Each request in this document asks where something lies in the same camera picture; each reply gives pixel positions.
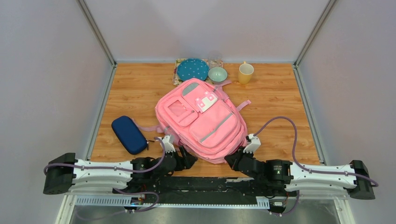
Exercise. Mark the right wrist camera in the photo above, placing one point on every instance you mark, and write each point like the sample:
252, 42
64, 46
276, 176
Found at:
253, 143

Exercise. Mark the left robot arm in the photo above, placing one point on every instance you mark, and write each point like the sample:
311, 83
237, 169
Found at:
67, 173

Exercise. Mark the pink student backpack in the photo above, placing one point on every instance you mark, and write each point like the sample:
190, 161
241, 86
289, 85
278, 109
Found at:
201, 117

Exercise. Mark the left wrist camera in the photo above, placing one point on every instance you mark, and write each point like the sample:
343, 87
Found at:
167, 143

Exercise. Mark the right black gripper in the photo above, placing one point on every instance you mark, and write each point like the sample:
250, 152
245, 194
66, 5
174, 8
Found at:
233, 160

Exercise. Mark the light green bowl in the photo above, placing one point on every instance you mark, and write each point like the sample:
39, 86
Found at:
217, 75

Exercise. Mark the navy blue pencil case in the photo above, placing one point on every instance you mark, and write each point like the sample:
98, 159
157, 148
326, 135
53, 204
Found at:
129, 135

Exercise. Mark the clear drinking glass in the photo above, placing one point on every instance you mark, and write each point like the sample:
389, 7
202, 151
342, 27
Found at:
214, 59

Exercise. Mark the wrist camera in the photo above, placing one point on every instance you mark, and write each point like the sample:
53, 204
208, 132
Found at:
167, 143
253, 143

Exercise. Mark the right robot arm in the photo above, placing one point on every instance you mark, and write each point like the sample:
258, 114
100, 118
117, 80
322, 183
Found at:
278, 177

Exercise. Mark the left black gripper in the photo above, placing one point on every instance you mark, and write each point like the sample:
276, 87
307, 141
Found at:
186, 162

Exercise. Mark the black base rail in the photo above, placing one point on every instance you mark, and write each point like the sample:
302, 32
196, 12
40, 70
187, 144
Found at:
205, 190

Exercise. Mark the yellow mug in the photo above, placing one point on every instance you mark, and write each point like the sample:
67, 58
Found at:
245, 74

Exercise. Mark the blue polka dot plate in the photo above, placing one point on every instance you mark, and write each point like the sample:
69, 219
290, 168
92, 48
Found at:
192, 68

